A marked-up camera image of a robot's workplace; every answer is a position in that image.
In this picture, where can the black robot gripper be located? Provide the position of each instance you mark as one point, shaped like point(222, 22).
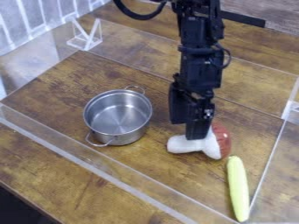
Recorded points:
point(199, 77)

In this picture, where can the white red plush mushroom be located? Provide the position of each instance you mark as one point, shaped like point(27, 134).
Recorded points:
point(215, 145)

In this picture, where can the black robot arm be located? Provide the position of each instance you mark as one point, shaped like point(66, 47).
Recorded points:
point(201, 27)

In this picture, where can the silver metal pot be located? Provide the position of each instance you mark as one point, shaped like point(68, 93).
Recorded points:
point(118, 116)

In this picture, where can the pale green toy cucumber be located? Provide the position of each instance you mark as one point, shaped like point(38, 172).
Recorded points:
point(238, 186)

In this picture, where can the black bar on table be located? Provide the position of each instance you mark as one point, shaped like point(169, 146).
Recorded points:
point(243, 19)

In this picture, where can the clear acrylic triangular bracket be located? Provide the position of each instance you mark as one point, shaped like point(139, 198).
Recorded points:
point(86, 40)

